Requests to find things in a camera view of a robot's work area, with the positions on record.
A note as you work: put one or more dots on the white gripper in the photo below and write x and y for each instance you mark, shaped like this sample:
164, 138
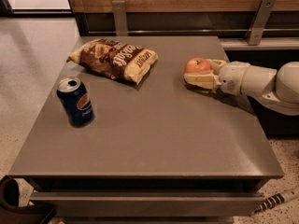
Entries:
231, 76

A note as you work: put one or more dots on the red apple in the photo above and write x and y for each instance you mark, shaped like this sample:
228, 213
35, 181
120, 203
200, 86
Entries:
197, 65

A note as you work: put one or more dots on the right metal bracket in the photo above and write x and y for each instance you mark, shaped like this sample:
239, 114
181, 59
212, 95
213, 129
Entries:
255, 32

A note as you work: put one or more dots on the metal bracket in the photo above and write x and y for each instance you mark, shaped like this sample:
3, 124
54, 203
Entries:
255, 32
120, 17

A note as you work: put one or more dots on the left metal bracket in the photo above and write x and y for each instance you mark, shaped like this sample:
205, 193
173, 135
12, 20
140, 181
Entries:
120, 17

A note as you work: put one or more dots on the wooden wall bench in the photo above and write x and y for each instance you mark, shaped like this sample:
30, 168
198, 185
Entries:
229, 20

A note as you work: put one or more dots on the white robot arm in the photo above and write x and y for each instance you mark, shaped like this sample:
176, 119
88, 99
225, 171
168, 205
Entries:
277, 90

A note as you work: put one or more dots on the brown chip bag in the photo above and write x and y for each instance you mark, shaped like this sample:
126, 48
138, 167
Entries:
114, 59

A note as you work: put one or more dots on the blue Pepsi can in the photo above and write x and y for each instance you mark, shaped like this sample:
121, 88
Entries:
76, 101

